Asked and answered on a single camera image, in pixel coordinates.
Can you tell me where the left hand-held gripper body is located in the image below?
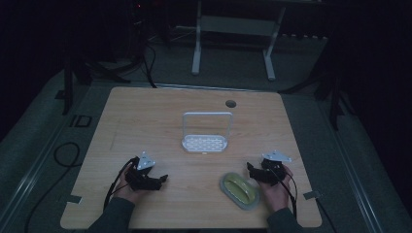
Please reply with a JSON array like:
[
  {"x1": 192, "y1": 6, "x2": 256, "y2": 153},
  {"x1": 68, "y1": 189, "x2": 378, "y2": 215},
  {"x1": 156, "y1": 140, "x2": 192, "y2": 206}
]
[{"x1": 124, "y1": 150, "x2": 163, "y2": 191}]

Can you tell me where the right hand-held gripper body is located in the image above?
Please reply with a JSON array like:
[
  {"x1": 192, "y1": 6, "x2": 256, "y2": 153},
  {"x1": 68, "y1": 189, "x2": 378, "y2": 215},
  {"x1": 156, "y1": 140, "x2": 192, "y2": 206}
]
[{"x1": 253, "y1": 150, "x2": 292, "y2": 187}]

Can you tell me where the green soap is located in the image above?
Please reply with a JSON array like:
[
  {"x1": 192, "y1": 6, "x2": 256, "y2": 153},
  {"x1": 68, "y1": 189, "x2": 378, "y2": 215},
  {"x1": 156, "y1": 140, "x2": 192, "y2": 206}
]
[{"x1": 220, "y1": 172, "x2": 261, "y2": 211}]

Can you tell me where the white soap rack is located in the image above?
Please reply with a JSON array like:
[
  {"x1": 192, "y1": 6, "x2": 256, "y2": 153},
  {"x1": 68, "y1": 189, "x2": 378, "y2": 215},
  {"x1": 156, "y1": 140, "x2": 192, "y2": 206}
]
[{"x1": 181, "y1": 111, "x2": 234, "y2": 154}]

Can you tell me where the person's left hand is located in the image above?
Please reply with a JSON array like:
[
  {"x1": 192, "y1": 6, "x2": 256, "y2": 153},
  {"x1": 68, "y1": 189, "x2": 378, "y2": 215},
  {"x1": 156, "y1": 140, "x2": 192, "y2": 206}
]
[{"x1": 112, "y1": 179, "x2": 147, "y2": 205}]

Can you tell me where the person's right hand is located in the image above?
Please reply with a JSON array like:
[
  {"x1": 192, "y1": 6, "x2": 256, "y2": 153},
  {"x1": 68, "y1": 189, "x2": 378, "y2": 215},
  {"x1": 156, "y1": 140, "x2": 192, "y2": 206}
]
[{"x1": 257, "y1": 164, "x2": 294, "y2": 214}]

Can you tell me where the black tripod stand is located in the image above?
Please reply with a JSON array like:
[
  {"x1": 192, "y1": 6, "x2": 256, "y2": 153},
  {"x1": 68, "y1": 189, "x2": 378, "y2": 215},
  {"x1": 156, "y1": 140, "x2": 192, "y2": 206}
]
[
  {"x1": 278, "y1": 38, "x2": 358, "y2": 132},
  {"x1": 61, "y1": 18, "x2": 154, "y2": 117}
]

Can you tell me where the white metal stand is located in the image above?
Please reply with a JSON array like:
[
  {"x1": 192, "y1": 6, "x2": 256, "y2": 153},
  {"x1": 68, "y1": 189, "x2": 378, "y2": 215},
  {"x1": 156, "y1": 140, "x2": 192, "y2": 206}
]
[{"x1": 190, "y1": 0, "x2": 287, "y2": 82}]

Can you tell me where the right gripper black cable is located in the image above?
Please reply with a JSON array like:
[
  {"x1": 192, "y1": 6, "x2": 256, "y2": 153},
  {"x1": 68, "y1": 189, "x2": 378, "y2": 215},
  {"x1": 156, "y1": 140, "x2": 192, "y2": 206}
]
[{"x1": 270, "y1": 168, "x2": 299, "y2": 219}]

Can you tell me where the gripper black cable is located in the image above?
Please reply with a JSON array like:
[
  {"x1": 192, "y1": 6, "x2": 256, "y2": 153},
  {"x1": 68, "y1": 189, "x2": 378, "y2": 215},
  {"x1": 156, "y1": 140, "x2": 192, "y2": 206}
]
[
  {"x1": 102, "y1": 157, "x2": 138, "y2": 213},
  {"x1": 270, "y1": 168, "x2": 299, "y2": 219}
]

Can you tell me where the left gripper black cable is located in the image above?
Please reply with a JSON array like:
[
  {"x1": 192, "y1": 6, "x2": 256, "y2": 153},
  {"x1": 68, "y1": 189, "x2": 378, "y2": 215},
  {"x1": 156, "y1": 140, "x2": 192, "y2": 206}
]
[{"x1": 102, "y1": 157, "x2": 138, "y2": 213}]

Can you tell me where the black floor cable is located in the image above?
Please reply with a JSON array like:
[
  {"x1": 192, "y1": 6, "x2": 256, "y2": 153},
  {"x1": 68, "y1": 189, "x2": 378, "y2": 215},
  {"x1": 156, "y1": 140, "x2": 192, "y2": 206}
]
[
  {"x1": 23, "y1": 141, "x2": 82, "y2": 233},
  {"x1": 142, "y1": 43, "x2": 158, "y2": 89}
]

